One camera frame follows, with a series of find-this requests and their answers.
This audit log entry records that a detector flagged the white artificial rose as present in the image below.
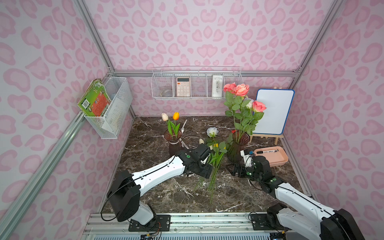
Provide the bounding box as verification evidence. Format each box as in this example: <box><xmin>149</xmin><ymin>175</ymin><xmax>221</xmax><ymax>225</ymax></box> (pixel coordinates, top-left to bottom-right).
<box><xmin>207</xmin><ymin>127</ymin><xmax>227</xmax><ymax>204</ymax></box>
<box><xmin>245</xmin><ymin>98</ymin><xmax>254</xmax><ymax>109</ymax></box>

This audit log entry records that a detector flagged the orange artificial tulip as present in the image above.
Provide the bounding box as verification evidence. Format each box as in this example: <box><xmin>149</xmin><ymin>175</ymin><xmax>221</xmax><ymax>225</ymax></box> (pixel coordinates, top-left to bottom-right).
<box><xmin>173</xmin><ymin>112</ymin><xmax>180</xmax><ymax>138</ymax></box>

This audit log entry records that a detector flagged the pink artificial tulip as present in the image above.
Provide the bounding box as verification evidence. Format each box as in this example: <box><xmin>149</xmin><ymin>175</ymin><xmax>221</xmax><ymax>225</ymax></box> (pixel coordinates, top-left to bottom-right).
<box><xmin>161</xmin><ymin>113</ymin><xmax>174</xmax><ymax>137</ymax></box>

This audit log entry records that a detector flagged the pink artificial rose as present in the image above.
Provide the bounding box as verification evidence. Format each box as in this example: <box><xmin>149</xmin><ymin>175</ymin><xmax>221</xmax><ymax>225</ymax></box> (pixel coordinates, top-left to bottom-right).
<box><xmin>231</xmin><ymin>84</ymin><xmax>252</xmax><ymax>143</ymax></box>
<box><xmin>223</xmin><ymin>83</ymin><xmax>237</xmax><ymax>117</ymax></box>

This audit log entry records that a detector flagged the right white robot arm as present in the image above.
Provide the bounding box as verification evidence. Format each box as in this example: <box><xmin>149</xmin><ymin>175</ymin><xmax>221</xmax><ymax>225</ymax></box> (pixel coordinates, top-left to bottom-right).
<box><xmin>226</xmin><ymin>155</ymin><xmax>364</xmax><ymax>240</ymax></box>

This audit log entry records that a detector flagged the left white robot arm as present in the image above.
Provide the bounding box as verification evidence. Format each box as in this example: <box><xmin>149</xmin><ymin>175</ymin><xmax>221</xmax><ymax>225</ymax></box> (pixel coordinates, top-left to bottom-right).
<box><xmin>106</xmin><ymin>144</ymin><xmax>213</xmax><ymax>226</ymax></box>

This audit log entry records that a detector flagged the black white whiteboard marker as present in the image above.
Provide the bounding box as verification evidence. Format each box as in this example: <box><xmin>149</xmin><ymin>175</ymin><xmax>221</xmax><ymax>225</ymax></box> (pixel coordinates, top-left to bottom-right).
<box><xmin>256</xmin><ymin>149</ymin><xmax>279</xmax><ymax>155</ymax></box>

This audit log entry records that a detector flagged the left red glass vase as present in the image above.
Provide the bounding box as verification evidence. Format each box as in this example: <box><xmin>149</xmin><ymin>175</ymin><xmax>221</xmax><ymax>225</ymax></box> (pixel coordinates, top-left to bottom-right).
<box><xmin>164</xmin><ymin>130</ymin><xmax>183</xmax><ymax>157</ymax></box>

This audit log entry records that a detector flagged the red glass vase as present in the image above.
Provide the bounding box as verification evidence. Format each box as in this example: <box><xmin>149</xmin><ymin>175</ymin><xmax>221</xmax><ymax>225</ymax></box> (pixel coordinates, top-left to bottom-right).
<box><xmin>226</xmin><ymin>130</ymin><xmax>251</xmax><ymax>163</ymax></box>
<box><xmin>164</xmin><ymin>130</ymin><xmax>183</xmax><ymax>157</ymax></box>

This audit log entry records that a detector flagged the right red glass vase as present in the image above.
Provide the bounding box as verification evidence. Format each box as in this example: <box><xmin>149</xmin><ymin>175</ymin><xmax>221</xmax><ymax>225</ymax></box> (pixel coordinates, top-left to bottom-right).
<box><xmin>226</xmin><ymin>130</ymin><xmax>251</xmax><ymax>163</ymax></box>

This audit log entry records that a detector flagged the pink plastic tray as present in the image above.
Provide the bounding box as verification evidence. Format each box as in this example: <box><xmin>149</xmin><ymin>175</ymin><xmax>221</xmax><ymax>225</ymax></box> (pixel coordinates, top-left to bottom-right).
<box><xmin>255</xmin><ymin>146</ymin><xmax>289</xmax><ymax>167</ymax></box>

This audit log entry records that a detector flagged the round metal tin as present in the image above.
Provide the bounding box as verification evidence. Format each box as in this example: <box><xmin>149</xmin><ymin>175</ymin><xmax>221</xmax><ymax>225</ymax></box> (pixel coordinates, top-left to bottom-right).
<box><xmin>161</xmin><ymin>88</ymin><xmax>173</xmax><ymax>98</ymax></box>

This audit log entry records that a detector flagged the pink calculator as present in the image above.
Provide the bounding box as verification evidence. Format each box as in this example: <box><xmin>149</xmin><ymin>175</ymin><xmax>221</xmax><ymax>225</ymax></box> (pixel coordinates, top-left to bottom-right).
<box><xmin>176</xmin><ymin>77</ymin><xmax>191</xmax><ymax>97</ymax></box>

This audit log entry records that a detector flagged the blue framed whiteboard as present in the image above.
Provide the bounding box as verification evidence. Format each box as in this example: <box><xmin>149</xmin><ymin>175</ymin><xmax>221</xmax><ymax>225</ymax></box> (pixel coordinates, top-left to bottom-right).
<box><xmin>251</xmin><ymin>88</ymin><xmax>296</xmax><ymax>136</ymax></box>

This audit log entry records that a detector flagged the white remote control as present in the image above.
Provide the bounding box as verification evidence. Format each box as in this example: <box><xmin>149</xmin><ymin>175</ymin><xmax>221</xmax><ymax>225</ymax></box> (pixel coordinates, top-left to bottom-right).
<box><xmin>212</xmin><ymin>75</ymin><xmax>224</xmax><ymax>98</ymax></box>

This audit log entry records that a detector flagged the white mesh side basket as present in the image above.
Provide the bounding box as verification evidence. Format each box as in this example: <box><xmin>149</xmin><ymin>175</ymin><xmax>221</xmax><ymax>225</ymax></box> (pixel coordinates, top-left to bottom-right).
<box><xmin>83</xmin><ymin>77</ymin><xmax>133</xmax><ymax>140</ymax></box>

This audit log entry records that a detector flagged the green red book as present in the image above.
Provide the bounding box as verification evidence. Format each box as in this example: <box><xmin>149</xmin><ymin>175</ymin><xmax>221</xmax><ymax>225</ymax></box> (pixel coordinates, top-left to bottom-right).
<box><xmin>78</xmin><ymin>79</ymin><xmax>112</xmax><ymax>117</ymax></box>

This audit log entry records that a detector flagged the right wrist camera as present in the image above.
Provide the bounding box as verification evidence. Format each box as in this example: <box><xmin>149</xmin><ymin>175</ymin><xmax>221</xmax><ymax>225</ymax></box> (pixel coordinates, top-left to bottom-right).
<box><xmin>240</xmin><ymin>149</ymin><xmax>255</xmax><ymax>167</ymax></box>

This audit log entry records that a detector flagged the white wire wall basket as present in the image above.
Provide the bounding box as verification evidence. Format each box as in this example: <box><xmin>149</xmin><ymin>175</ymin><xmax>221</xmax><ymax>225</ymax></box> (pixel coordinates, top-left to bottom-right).
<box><xmin>151</xmin><ymin>66</ymin><xmax>244</xmax><ymax>100</ymax></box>

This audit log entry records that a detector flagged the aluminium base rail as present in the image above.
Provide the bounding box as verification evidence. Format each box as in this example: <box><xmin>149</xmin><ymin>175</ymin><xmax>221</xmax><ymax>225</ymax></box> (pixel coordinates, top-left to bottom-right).
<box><xmin>80</xmin><ymin>210</ymin><xmax>325</xmax><ymax>240</ymax></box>

